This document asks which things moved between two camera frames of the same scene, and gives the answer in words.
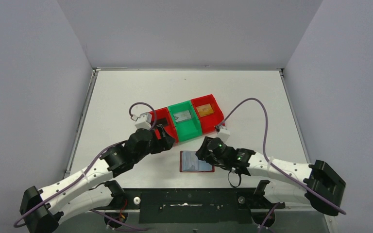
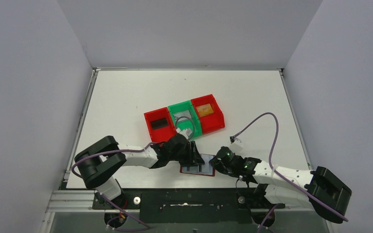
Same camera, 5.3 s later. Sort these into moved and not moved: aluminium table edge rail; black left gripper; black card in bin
Moved: black left gripper
Not moved: aluminium table edge rail; black card in bin
